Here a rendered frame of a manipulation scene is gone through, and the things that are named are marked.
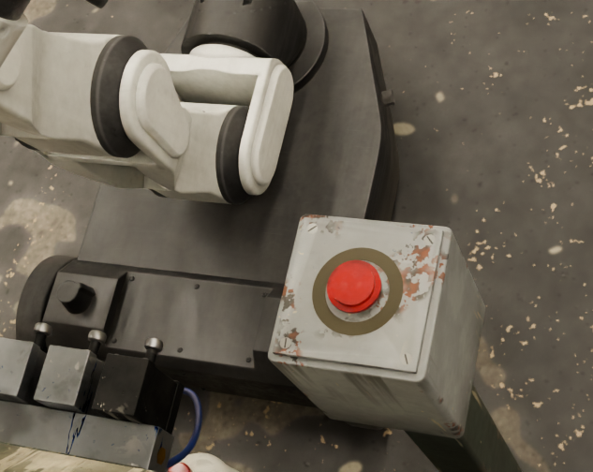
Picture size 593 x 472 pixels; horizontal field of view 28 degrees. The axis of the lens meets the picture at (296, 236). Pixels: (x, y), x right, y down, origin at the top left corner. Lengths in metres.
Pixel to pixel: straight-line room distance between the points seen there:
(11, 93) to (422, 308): 0.51
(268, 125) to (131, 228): 0.31
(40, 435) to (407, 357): 0.43
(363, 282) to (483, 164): 1.10
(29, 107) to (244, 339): 0.63
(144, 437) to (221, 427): 0.80
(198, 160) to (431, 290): 0.80
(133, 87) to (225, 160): 0.34
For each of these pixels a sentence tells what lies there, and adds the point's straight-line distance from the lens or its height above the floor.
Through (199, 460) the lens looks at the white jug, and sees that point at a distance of 1.71.
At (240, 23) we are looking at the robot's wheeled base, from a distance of 1.75.
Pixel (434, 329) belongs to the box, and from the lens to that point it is 0.84.
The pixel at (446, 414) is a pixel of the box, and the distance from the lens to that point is 0.92.
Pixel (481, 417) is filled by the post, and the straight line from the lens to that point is 1.21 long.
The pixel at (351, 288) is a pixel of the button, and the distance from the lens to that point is 0.84.
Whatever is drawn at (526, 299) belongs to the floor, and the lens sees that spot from 1.83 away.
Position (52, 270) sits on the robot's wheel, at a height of 0.19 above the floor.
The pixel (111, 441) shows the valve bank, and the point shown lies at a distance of 1.11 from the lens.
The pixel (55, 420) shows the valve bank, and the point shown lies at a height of 0.74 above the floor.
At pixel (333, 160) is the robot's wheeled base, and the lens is 1.79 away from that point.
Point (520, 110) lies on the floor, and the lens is 1.97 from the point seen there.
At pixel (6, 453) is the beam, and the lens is 1.05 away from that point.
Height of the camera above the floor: 1.70
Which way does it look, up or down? 61 degrees down
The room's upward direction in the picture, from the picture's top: 37 degrees counter-clockwise
